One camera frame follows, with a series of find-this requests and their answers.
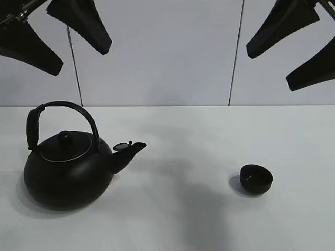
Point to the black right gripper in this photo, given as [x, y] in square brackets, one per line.
[285, 18]

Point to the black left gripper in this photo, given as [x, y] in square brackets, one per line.
[20, 42]

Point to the black round teapot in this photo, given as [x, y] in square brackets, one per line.
[71, 169]

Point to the small black teacup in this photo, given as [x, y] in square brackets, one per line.
[255, 179]

